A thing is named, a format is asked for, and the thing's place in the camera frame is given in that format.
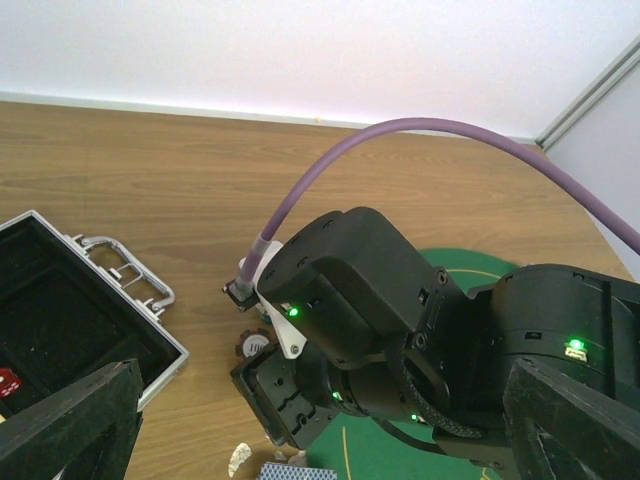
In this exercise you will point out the blue playing card deck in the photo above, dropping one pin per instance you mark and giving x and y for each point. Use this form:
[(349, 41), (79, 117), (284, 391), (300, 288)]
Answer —
[(278, 471)]

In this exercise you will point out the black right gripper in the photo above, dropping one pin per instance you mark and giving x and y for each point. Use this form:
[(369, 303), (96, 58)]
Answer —
[(293, 400)]

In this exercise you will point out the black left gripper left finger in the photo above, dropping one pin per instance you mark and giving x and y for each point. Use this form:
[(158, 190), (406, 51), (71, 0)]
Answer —
[(87, 430)]

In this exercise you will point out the red black 100 chip stack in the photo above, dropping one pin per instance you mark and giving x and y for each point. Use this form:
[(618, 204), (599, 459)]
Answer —
[(252, 341)]

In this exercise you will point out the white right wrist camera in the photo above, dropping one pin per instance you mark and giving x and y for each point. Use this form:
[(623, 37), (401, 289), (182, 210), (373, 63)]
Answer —
[(243, 291)]

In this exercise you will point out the blue green 50 chip stack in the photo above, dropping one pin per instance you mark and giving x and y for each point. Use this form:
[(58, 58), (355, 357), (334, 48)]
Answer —
[(263, 314)]

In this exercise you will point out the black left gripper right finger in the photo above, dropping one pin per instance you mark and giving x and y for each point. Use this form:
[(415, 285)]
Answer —
[(559, 428)]

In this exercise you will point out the red die in case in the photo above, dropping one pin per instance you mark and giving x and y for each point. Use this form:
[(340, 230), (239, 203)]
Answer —
[(10, 382)]

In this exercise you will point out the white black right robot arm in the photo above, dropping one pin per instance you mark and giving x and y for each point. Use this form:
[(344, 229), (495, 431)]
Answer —
[(429, 361)]

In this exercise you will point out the silver aluminium poker case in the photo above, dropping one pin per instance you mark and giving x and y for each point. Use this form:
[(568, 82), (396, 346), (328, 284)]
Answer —
[(71, 305)]

